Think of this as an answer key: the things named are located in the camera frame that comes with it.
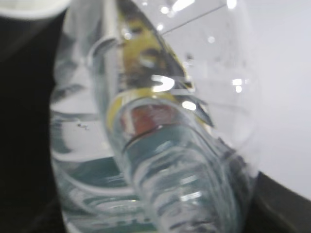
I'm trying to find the green label water bottle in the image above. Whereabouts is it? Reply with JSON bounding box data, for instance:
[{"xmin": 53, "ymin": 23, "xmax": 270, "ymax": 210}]
[{"xmin": 50, "ymin": 0, "xmax": 259, "ymax": 233}]

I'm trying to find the black table cloth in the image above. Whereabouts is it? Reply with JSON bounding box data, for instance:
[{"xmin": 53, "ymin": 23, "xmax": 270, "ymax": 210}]
[{"xmin": 243, "ymin": 172, "xmax": 311, "ymax": 233}]

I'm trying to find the black ceramic mug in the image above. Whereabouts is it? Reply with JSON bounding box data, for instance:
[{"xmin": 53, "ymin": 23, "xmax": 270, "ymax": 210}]
[{"xmin": 0, "ymin": 0, "xmax": 69, "ymax": 233}]

